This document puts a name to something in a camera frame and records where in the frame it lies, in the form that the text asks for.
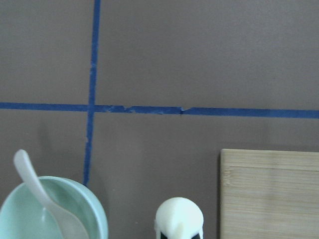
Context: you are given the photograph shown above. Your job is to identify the white plastic spoon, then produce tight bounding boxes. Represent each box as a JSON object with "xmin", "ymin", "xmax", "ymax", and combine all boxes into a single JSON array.
[{"xmin": 13, "ymin": 149, "xmax": 89, "ymax": 239}]

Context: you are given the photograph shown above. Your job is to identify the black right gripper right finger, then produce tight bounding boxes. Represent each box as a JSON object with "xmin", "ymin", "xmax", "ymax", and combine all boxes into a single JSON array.
[{"xmin": 191, "ymin": 232, "xmax": 201, "ymax": 239}]

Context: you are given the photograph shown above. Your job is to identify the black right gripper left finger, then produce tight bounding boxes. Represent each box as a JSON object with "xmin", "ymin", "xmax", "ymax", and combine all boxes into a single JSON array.
[{"xmin": 160, "ymin": 233, "xmax": 167, "ymax": 239}]

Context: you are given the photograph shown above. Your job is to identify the light green bowl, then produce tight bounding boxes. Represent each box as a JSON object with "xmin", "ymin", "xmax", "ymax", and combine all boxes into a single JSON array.
[{"xmin": 0, "ymin": 176, "xmax": 109, "ymax": 239}]

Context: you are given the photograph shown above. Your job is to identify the wooden cutting board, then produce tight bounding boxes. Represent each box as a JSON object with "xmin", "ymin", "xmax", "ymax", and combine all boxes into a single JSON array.
[{"xmin": 220, "ymin": 149, "xmax": 319, "ymax": 239}]

